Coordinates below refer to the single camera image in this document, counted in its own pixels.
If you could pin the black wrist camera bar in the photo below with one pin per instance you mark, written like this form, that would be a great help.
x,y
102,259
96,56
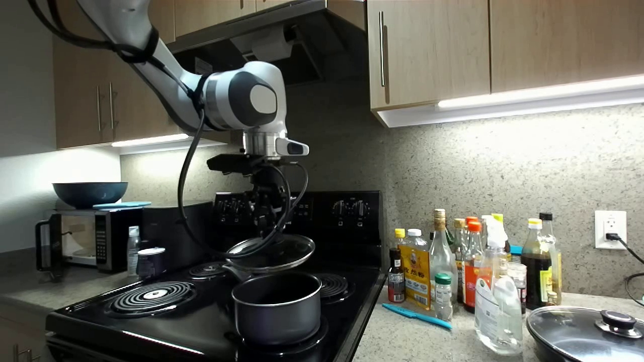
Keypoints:
x,y
235,164

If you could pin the sauce bottle orange cap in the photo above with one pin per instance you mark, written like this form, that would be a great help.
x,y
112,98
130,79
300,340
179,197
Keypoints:
x,y
472,269

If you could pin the dark bottle yellow cap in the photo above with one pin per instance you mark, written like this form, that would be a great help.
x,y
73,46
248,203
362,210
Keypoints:
x,y
397,259

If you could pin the dark range hood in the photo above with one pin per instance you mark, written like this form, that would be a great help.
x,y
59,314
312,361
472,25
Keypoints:
x,y
314,42

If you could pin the dark pan lid with knob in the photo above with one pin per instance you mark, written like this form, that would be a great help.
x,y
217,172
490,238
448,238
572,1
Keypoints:
x,y
570,334

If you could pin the black electric stove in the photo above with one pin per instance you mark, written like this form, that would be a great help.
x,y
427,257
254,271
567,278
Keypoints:
x,y
168,328

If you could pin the tall clear glass bottle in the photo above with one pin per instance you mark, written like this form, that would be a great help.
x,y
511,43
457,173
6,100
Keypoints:
x,y
441,259

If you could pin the plain wooden cabinet door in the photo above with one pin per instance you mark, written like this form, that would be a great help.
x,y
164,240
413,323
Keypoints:
x,y
564,42

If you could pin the soy sauce bottle yellow cap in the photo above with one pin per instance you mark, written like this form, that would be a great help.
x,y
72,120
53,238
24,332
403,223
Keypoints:
x,y
536,275

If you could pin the dark grey cooking pot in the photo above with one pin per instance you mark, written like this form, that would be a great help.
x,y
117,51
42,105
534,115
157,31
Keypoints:
x,y
275,323

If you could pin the black microwave oven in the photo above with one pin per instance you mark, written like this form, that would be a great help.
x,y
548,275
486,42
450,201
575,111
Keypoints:
x,y
87,238

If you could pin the small red spice jar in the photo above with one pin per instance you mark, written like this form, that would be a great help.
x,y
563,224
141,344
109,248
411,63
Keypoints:
x,y
397,289

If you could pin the wooden cabinet above hood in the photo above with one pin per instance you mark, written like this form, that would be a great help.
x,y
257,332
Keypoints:
x,y
229,9

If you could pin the small jar green lid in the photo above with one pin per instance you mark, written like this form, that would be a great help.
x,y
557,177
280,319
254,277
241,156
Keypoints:
x,y
443,302

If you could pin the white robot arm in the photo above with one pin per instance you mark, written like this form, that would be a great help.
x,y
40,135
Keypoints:
x,y
243,98

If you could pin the clear spray bottle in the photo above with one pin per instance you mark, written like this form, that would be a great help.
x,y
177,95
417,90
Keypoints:
x,y
499,314

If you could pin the short under-cabinet light strip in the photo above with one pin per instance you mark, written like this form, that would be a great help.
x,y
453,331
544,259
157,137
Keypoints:
x,y
152,141

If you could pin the black countertop appliance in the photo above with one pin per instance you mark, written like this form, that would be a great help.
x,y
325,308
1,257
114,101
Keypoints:
x,y
164,235

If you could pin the blue bowl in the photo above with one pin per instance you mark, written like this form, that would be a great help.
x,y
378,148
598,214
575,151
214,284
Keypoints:
x,y
92,194

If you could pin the bottle with blue cap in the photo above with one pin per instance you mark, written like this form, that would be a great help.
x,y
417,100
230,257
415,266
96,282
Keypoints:
x,y
519,269

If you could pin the small jar white lid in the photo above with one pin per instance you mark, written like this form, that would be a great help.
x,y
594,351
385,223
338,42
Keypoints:
x,y
152,263

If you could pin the oil bottle yellow label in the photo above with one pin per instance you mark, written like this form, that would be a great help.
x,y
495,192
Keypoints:
x,y
415,275

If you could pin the glass pot lid black knob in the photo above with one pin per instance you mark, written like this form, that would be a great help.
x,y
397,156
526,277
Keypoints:
x,y
284,252

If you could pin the teal plate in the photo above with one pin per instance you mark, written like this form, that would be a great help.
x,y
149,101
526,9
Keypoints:
x,y
128,206

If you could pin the slim bottle yellow cap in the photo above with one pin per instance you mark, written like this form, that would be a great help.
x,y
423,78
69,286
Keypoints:
x,y
459,242

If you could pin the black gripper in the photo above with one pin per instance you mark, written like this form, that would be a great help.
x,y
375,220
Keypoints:
x,y
271,192

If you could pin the long under-cabinet light strip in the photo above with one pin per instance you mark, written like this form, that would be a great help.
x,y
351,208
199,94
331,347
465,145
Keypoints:
x,y
536,101

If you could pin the bottle yellow-green cap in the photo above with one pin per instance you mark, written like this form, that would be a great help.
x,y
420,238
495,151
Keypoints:
x,y
498,218

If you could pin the white wall outlet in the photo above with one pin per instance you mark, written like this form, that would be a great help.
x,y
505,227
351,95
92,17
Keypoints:
x,y
610,223

